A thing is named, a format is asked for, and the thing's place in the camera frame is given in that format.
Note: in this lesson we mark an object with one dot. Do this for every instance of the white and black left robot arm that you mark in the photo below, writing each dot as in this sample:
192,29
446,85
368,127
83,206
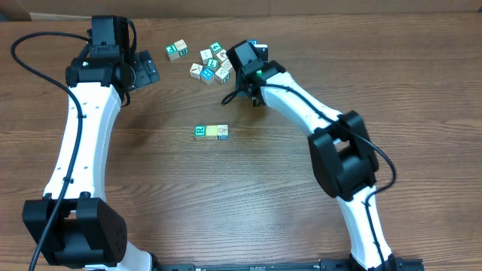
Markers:
72,224

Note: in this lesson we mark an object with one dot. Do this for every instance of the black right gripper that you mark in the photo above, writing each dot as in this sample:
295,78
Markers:
241,78

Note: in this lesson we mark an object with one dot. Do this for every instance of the green R wooden block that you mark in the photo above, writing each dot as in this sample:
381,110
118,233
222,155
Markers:
200,132

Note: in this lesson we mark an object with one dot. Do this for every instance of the green L wooden block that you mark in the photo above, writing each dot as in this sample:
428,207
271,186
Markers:
213,64

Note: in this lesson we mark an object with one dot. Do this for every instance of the white block with 2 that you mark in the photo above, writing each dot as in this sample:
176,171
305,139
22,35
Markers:
181,47

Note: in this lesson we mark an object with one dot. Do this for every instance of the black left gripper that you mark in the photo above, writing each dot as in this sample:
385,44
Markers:
144,68

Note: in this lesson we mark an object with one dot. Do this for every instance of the white hammer picture block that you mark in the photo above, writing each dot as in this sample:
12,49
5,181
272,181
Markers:
196,70

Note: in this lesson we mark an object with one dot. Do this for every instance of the blue H wooden block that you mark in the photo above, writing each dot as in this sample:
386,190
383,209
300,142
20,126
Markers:
207,76

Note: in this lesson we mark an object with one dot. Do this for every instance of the white acorn picture block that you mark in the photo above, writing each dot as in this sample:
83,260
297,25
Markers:
222,55

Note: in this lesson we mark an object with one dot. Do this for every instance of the yellow G wooden block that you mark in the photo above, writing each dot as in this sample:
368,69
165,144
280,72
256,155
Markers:
212,132

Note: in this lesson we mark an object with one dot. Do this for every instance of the white block blue side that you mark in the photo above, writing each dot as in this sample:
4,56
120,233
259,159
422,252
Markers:
222,131

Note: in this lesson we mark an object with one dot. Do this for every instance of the blue P wooden block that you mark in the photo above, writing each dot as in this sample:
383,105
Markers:
252,41

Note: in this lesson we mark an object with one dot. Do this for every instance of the green top wooden block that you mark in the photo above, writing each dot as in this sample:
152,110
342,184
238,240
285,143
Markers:
215,47

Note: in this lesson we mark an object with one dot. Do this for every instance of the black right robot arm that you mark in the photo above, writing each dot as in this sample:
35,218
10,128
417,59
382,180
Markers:
344,159

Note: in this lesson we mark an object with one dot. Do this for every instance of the white pretzel picture block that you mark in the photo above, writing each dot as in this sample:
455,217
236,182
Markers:
227,65

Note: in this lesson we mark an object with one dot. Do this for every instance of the green letter wooden block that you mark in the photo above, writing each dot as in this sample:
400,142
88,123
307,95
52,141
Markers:
172,52

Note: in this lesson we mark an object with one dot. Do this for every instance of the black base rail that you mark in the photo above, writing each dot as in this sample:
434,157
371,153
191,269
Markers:
393,264

